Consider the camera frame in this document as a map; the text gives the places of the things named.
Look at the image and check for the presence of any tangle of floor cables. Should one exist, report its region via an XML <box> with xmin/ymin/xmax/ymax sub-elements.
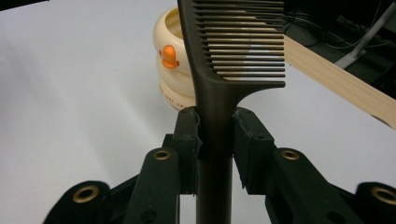
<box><xmin>284</xmin><ymin>10</ymin><xmax>396</xmax><ymax>52</ymax></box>

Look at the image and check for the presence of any black comb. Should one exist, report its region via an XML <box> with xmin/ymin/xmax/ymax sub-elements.
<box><xmin>177</xmin><ymin>0</ymin><xmax>287</xmax><ymax>224</ymax></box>

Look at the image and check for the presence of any white desk leg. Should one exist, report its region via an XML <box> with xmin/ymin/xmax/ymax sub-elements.
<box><xmin>334</xmin><ymin>1</ymin><xmax>396</xmax><ymax>70</ymax></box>

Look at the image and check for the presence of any cream ribbed cup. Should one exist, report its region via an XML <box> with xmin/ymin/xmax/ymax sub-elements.
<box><xmin>152</xmin><ymin>6</ymin><xmax>200</xmax><ymax>111</ymax></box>

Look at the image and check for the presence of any light wooden strip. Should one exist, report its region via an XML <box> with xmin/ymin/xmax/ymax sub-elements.
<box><xmin>283</xmin><ymin>35</ymin><xmax>396</xmax><ymax>130</ymax></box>

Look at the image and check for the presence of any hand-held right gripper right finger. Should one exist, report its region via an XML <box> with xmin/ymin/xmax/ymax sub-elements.
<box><xmin>233</xmin><ymin>107</ymin><xmax>365</xmax><ymax>224</ymax></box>

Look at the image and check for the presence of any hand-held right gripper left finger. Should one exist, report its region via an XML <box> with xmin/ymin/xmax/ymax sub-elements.
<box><xmin>124</xmin><ymin>106</ymin><xmax>204</xmax><ymax>224</ymax></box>

